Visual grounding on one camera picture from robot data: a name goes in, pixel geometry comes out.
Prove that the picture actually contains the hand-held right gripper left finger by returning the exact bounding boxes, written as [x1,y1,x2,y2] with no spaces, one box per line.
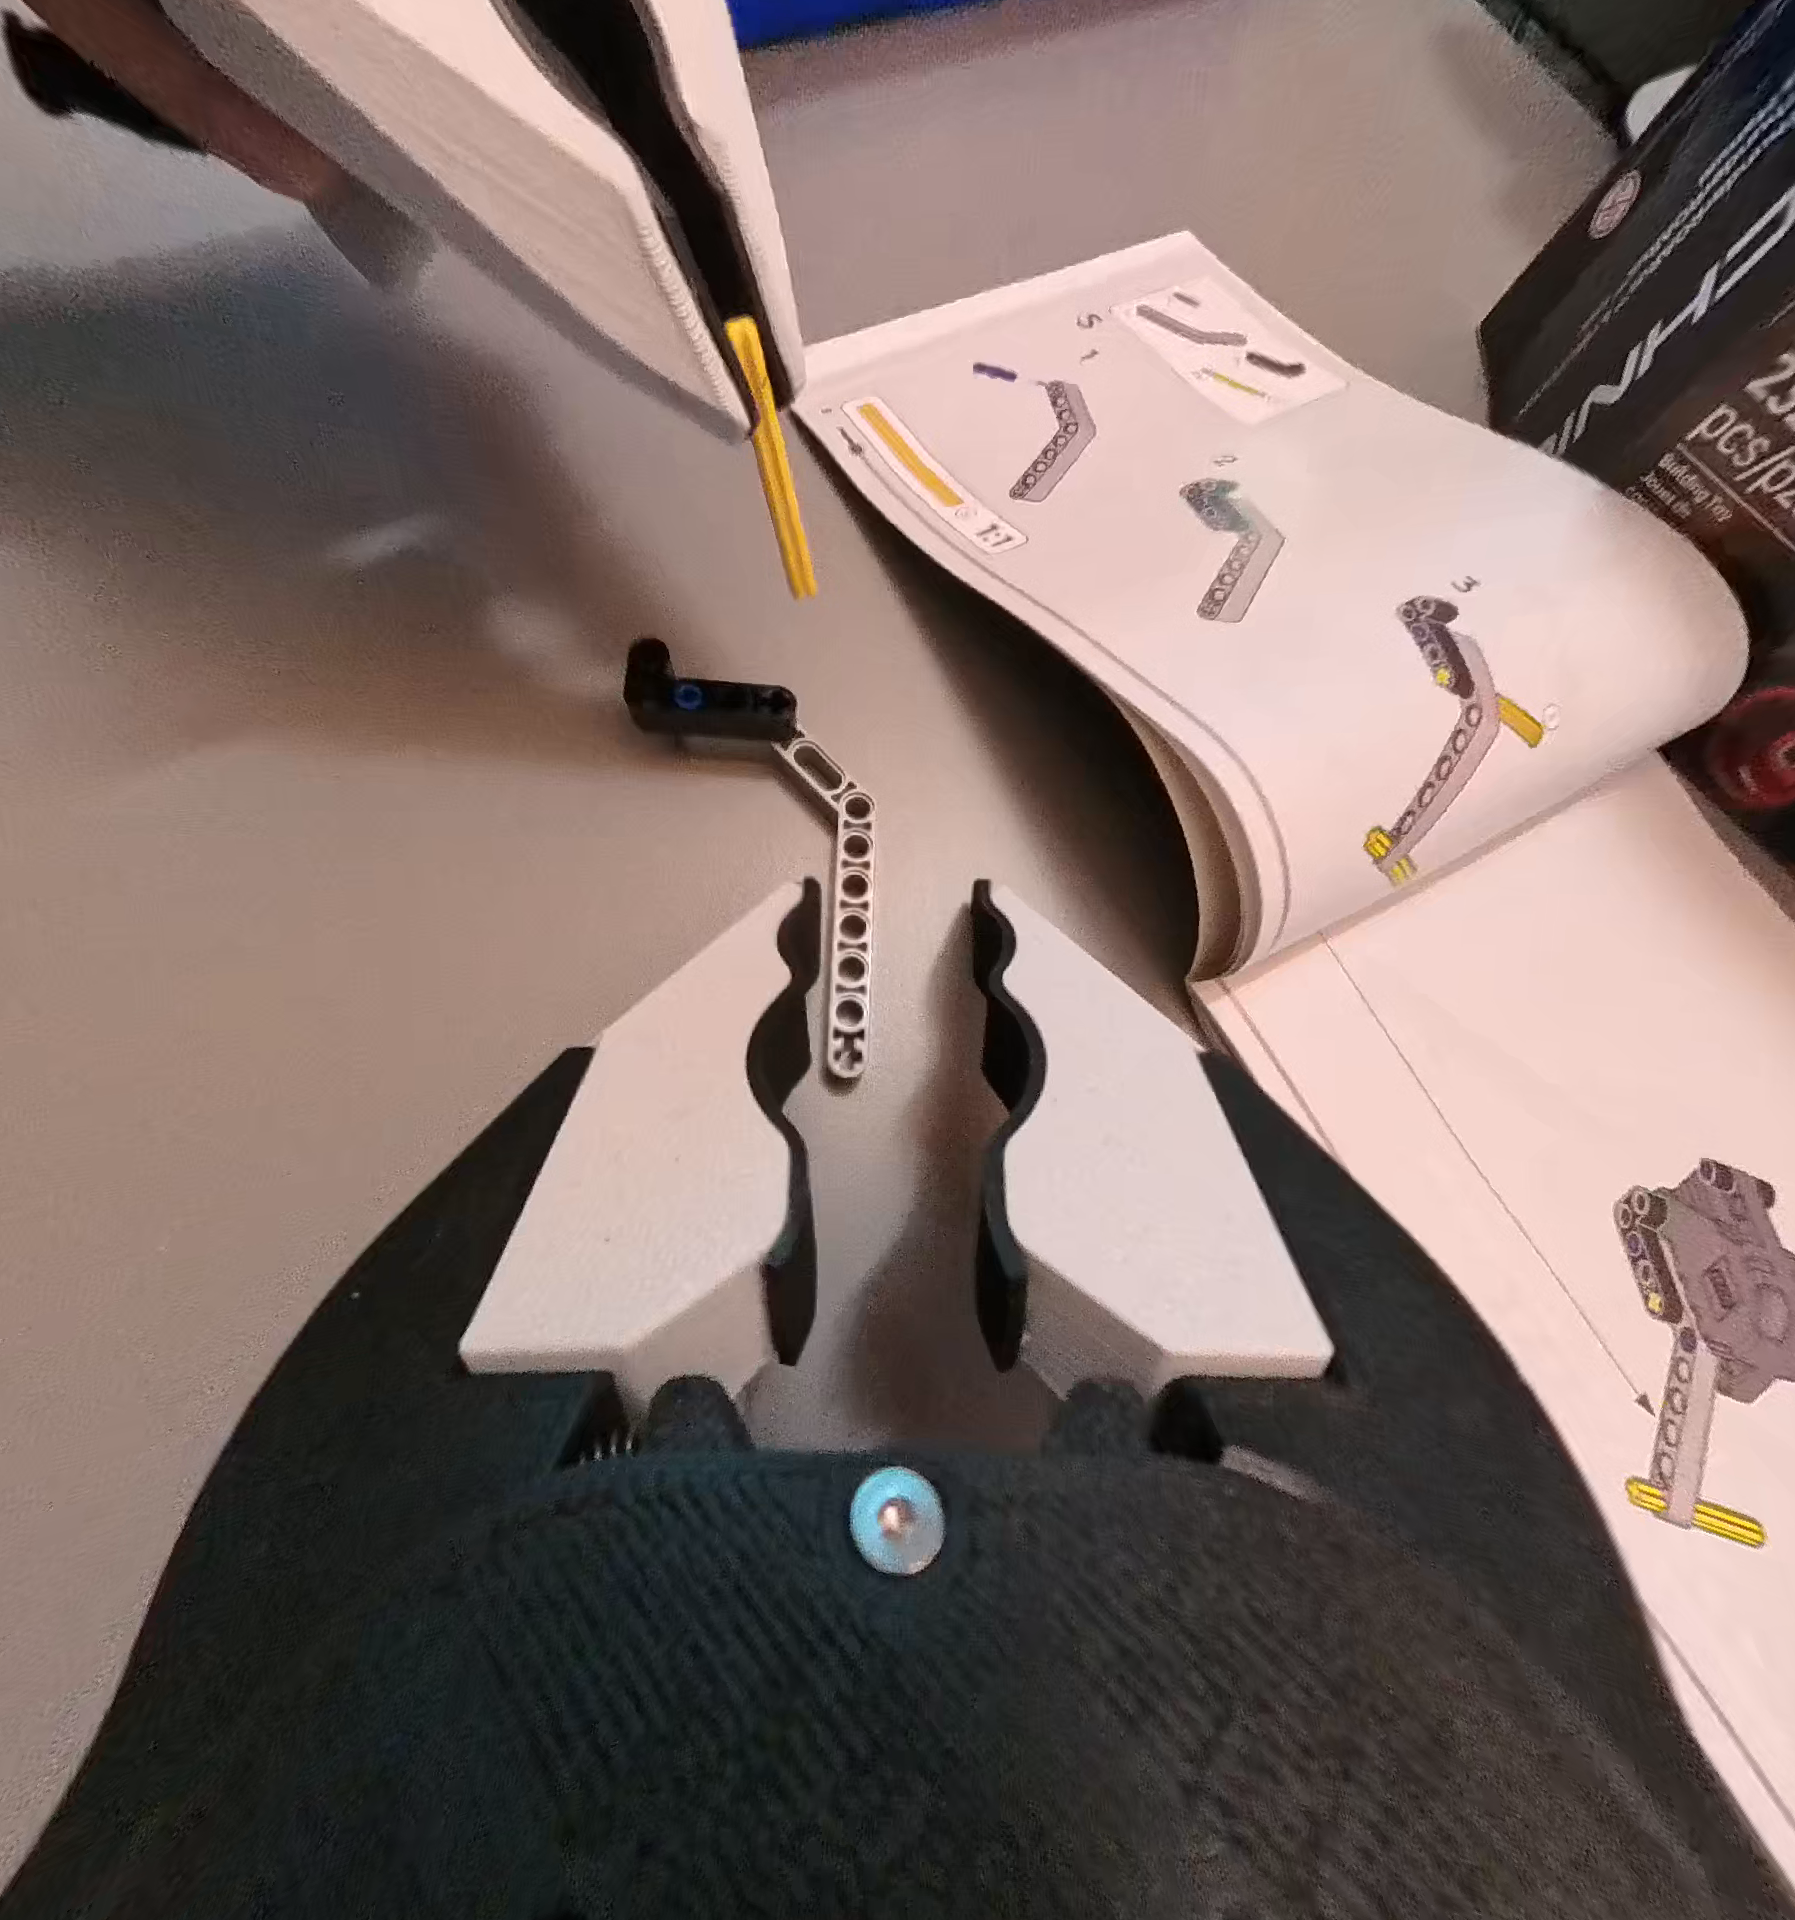
[459,877,824,1412]

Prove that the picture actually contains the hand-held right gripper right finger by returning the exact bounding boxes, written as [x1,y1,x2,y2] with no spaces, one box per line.
[971,879,1338,1408]

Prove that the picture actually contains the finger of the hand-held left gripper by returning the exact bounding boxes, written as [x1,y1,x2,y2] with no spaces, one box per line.
[164,0,761,441]
[642,0,809,412]

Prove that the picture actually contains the yellow toy axle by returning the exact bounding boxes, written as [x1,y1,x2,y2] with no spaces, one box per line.
[723,315,820,602]

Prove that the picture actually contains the grey bent toy beam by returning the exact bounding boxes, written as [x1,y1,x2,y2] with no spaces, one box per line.
[769,727,881,1082]

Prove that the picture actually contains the black toy connector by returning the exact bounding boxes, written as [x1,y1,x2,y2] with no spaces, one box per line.
[625,640,800,744]

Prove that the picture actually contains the grey desk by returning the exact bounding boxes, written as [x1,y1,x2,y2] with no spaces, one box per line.
[0,0,1625,1920]

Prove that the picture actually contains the person's left hand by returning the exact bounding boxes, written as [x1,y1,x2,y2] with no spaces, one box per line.
[25,0,436,290]

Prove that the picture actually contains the blue plastic bin with label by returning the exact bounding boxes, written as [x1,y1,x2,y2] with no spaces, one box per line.
[723,0,988,46]

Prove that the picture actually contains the white instruction booklet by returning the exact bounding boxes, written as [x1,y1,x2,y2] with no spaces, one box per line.
[800,228,1795,1920]

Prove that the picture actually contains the black toy set box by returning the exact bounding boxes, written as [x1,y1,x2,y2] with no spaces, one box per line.
[1478,0,1795,902]

